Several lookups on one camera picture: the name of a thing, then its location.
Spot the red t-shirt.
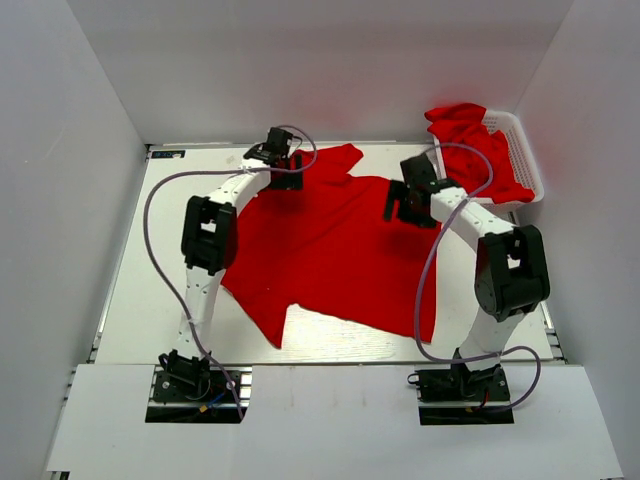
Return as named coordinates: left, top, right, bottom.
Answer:
left=221, top=144, right=439, bottom=347

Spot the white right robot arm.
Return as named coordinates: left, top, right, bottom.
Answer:
left=383, top=153, right=550, bottom=399

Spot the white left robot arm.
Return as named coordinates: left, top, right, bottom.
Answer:
left=143, top=131, right=305, bottom=372

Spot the red t-shirts pile in basket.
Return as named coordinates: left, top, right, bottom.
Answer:
left=424, top=103, right=534, bottom=204

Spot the white plastic basket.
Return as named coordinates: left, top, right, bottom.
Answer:
left=433, top=109, right=544, bottom=212

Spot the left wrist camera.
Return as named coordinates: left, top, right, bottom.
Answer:
left=265, top=127, right=294, bottom=153

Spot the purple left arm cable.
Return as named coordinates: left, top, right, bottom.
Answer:
left=142, top=124, right=319, bottom=422

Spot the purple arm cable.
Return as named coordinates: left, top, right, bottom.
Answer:
left=142, top=124, right=319, bottom=422
left=413, top=142, right=543, bottom=414

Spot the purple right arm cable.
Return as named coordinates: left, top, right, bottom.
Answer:
left=413, top=142, right=543, bottom=414

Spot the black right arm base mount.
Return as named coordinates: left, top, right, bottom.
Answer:
left=407, top=364, right=514, bottom=426

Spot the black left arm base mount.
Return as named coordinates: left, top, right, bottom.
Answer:
left=145, top=368, right=252, bottom=425

